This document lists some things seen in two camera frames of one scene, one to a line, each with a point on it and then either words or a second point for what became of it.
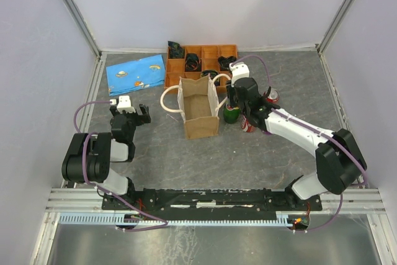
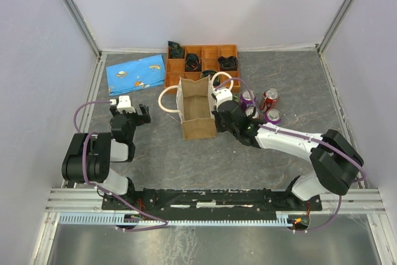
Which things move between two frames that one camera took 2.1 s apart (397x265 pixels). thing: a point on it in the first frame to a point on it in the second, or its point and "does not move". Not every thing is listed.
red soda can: x=273 y=96 does not move
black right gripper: x=230 y=90 to x=219 y=128
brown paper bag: x=199 y=104 does not move
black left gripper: x=141 y=119 does not move
